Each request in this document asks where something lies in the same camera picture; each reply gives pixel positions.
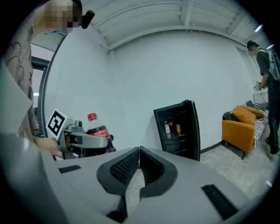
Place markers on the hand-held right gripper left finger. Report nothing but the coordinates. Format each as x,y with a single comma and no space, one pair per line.
72,188

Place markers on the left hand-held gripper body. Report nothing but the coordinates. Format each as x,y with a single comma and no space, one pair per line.
65,124

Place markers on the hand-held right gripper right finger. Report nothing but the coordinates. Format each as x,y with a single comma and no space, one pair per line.
188,175

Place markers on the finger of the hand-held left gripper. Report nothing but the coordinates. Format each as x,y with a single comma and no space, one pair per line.
94,141

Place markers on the cola bottle red cap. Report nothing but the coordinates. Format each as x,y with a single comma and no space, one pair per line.
97,129

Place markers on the black cabinet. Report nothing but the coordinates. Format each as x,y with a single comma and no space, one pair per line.
193,131

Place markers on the orange-yellow jar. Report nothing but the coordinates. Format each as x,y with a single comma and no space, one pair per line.
178,129

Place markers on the white plastic bottle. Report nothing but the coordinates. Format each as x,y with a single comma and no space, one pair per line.
167,128

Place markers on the dark bottle with red label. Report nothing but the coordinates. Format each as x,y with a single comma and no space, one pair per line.
170,124

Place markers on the person's left forearm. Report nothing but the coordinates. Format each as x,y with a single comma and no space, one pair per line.
41,142

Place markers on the person's left hand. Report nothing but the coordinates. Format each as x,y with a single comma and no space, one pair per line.
54,147

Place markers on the orange sofa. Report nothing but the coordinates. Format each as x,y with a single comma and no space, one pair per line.
237,135

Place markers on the dark garment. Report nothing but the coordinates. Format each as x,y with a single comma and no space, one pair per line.
228,116

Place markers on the person's grey-brown printed t-shirt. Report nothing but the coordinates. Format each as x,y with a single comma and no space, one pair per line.
20,65

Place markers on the large orange cushion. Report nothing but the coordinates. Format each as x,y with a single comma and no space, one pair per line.
243,114

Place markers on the black-and-white striped blanket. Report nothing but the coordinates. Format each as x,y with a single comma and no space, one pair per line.
259,129

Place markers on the small orange cushion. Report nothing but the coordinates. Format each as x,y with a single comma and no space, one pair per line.
254,111

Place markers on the white cabinet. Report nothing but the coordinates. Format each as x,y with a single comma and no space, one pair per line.
260,96

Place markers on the person's face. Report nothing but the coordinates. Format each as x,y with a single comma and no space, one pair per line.
59,15

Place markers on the ceiling light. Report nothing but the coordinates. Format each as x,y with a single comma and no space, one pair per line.
270,46
258,28

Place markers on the black head-worn camera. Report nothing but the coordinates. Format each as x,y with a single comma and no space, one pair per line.
88,18

